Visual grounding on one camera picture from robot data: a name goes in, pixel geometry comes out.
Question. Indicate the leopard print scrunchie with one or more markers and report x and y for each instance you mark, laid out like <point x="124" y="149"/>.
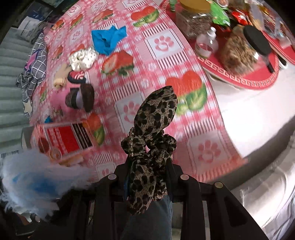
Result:
<point x="148" y="149"/>

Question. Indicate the light blue fluffy cloth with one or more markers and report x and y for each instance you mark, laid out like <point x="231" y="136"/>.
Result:
<point x="32" y="183"/>

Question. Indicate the beige sock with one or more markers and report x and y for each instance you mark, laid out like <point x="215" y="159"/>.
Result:
<point x="60" y="77"/>

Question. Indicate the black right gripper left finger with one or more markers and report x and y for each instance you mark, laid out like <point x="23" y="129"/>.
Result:
<point x="110" y="211"/>

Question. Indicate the grey checked blanket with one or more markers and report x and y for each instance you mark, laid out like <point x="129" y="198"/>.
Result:
<point x="34" y="73"/>

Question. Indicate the black lid glass jar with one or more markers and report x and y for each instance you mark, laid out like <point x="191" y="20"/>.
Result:
<point x="245" y="51"/>

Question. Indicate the white dotted scrunchie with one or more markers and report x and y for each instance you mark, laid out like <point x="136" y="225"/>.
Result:
<point x="83" y="59"/>

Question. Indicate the yellow lid glass jar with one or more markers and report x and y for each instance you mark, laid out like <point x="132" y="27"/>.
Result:
<point x="193" y="17"/>

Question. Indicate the pink strawberry checked tablecloth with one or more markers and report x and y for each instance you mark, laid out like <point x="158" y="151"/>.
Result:
<point x="160" y="54"/>

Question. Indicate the pink black rolled sock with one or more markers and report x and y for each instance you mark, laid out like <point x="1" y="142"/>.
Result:
<point x="76" y="77"/>

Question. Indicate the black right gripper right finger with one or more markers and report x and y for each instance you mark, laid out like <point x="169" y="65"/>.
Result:
<point x="183" y="188"/>

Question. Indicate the red cardboard box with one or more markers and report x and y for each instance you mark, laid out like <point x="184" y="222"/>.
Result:
<point x="64" y="143"/>

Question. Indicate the small clear bottle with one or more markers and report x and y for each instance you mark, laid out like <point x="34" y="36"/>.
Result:
<point x="206" y="44"/>

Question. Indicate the green snack packet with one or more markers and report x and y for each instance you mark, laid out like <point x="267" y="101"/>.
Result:
<point x="219" y="15"/>

